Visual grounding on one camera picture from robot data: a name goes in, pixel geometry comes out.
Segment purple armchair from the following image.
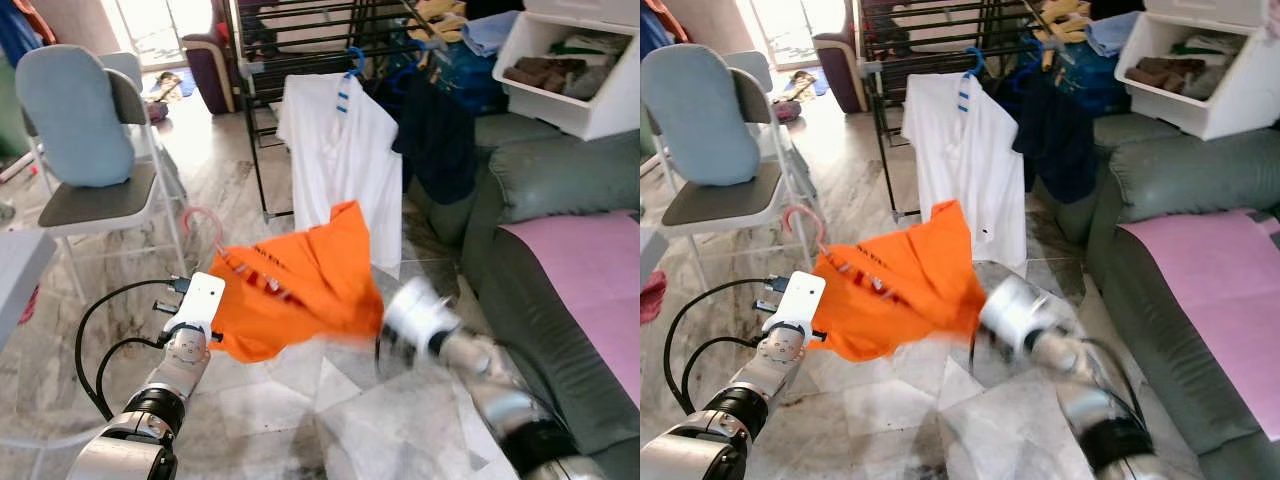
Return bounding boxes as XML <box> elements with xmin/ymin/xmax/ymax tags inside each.
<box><xmin>180</xmin><ymin>30</ymin><xmax>236</xmax><ymax>113</ymax></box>
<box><xmin>812</xmin><ymin>30</ymin><xmax>869</xmax><ymax>113</ymax></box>

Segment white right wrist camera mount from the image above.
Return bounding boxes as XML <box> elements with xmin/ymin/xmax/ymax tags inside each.
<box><xmin>975</xmin><ymin>275</ymin><xmax>1063</xmax><ymax>359</ymax></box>
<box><xmin>380</xmin><ymin>278</ymin><xmax>463</xmax><ymax>356</ymax></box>

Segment large white open bin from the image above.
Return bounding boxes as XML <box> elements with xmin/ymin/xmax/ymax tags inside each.
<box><xmin>1113</xmin><ymin>10</ymin><xmax>1280</xmax><ymax>141</ymax></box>
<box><xmin>493</xmin><ymin>10</ymin><xmax>641</xmax><ymax>143</ymax></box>

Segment pink sofa cover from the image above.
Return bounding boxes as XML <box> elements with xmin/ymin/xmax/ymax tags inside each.
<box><xmin>497</xmin><ymin>210</ymin><xmax>641</xmax><ymax>406</ymax></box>
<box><xmin>1118</xmin><ymin>208</ymin><xmax>1280</xmax><ymax>441</ymax></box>

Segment navy garment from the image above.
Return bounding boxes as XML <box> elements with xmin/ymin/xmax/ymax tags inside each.
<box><xmin>1012</xmin><ymin>70</ymin><xmax>1099</xmax><ymax>204</ymax></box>
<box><xmin>392</xmin><ymin>75</ymin><xmax>481</xmax><ymax>206</ymax></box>

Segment dark blue bag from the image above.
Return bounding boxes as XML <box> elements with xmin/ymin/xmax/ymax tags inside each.
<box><xmin>1065</xmin><ymin>42</ymin><xmax>1131</xmax><ymax>116</ymax></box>
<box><xmin>440</xmin><ymin>42</ymin><xmax>511</xmax><ymax>119</ymax></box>

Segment light blue cushion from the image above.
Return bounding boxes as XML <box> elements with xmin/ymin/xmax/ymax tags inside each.
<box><xmin>15</xmin><ymin>44</ymin><xmax>136</xmax><ymax>189</ymax></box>
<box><xmin>640</xmin><ymin>44</ymin><xmax>761</xmax><ymax>187</ymax></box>

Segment green sofa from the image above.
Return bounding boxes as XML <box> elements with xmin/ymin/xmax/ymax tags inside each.
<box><xmin>1030</xmin><ymin>110</ymin><xmax>1280</xmax><ymax>480</ymax></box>
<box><xmin>405</xmin><ymin>110</ymin><xmax>641</xmax><ymax>480</ymax></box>

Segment brown folded clothes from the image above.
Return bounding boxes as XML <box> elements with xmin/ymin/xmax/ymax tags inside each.
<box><xmin>503</xmin><ymin>55</ymin><xmax>591</xmax><ymax>101</ymax></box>
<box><xmin>1125</xmin><ymin>55</ymin><xmax>1206</xmax><ymax>101</ymax></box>

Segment pink clothes hanger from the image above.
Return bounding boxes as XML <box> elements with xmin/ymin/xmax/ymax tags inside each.
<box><xmin>782</xmin><ymin>204</ymin><xmax>836</xmax><ymax>271</ymax></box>
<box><xmin>182</xmin><ymin>206</ymin><xmax>241</xmax><ymax>276</ymax></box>

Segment yellow cloth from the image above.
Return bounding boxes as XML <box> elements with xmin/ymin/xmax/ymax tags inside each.
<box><xmin>1030</xmin><ymin>0</ymin><xmax>1096</xmax><ymax>46</ymax></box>
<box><xmin>405</xmin><ymin>0</ymin><xmax>471</xmax><ymax>46</ymax></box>

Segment black drying rack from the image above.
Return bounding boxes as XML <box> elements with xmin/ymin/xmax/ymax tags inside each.
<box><xmin>850</xmin><ymin>0</ymin><xmax>1151</xmax><ymax>223</ymax></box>
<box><xmin>225</xmin><ymin>0</ymin><xmax>521</xmax><ymax>223</ymax></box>

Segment light blue folded cloth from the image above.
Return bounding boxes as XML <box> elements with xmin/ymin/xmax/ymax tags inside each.
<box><xmin>460</xmin><ymin>10</ymin><xmax>521</xmax><ymax>59</ymax></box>
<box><xmin>1085</xmin><ymin>10</ymin><xmax>1141</xmax><ymax>59</ymax></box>

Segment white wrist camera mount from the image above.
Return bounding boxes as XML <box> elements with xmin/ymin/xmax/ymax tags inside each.
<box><xmin>380</xmin><ymin>278</ymin><xmax>463</xmax><ymax>356</ymax></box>
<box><xmin>783</xmin><ymin>271</ymin><xmax>828</xmax><ymax>341</ymax></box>
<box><xmin>975</xmin><ymin>275</ymin><xmax>1063</xmax><ymax>359</ymax></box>
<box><xmin>185</xmin><ymin>271</ymin><xmax>227</xmax><ymax>339</ymax></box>

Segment blue hanging garment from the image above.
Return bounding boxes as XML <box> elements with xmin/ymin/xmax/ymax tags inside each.
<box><xmin>0</xmin><ymin>0</ymin><xmax>46</xmax><ymax>71</ymax></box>
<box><xmin>640</xmin><ymin>0</ymin><xmax>673</xmax><ymax>56</ymax></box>

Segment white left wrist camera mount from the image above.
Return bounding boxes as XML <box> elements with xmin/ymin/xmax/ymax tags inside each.
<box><xmin>783</xmin><ymin>271</ymin><xmax>828</xmax><ymax>341</ymax></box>
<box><xmin>185</xmin><ymin>271</ymin><xmax>227</xmax><ymax>339</ymax></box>

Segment white shirt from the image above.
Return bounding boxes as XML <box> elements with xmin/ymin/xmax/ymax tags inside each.
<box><xmin>900</xmin><ymin>72</ymin><xmax>1029</xmax><ymax>269</ymax></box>
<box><xmin>276</xmin><ymin>72</ymin><xmax>404</xmax><ymax>279</ymax></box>

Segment white plastic box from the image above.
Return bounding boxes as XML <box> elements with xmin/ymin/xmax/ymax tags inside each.
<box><xmin>1145</xmin><ymin>0</ymin><xmax>1280</xmax><ymax>28</ymax></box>
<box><xmin>522</xmin><ymin>0</ymin><xmax>641</xmax><ymax>28</ymax></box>

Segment orange t-shirt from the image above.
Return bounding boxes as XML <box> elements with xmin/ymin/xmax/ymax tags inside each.
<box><xmin>205</xmin><ymin>200</ymin><xmax>386</xmax><ymax>364</ymax></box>
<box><xmin>810</xmin><ymin>198</ymin><xmax>991</xmax><ymax>363</ymax></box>

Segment grey white folding chair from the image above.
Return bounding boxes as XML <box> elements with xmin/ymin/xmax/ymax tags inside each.
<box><xmin>640</xmin><ymin>45</ymin><xmax>816</xmax><ymax>291</ymax></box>
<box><xmin>15</xmin><ymin>45</ymin><xmax>191</xmax><ymax>301</ymax></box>

